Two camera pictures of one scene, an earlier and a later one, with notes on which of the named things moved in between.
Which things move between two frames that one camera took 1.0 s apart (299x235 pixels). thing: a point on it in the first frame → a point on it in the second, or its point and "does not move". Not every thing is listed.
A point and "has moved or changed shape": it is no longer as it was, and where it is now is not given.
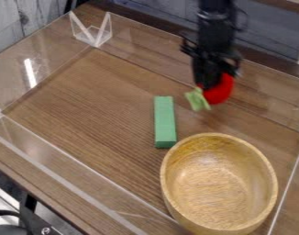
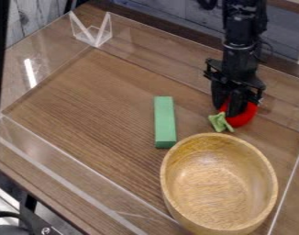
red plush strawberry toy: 216,93 has moved or changed shape
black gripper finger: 208,74 → 238,101
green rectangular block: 164,121 does not move
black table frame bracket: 31,221 does not move
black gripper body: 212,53 → 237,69
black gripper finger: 200,70 → 219,94
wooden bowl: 218,184 does not move
